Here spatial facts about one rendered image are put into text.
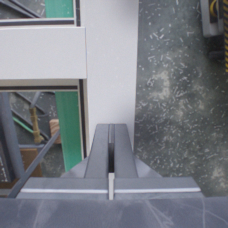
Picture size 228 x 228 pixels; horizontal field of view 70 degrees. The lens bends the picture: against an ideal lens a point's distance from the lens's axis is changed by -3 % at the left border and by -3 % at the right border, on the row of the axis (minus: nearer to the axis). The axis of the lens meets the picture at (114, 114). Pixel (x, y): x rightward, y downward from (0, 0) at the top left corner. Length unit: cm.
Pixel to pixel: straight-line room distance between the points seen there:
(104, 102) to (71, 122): 10
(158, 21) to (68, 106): 97
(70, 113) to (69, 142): 4
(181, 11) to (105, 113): 108
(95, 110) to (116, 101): 2
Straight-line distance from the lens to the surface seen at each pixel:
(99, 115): 16
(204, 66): 124
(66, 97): 23
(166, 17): 116
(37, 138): 101
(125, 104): 15
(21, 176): 75
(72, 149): 26
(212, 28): 111
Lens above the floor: 108
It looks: 73 degrees down
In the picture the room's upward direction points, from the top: 178 degrees clockwise
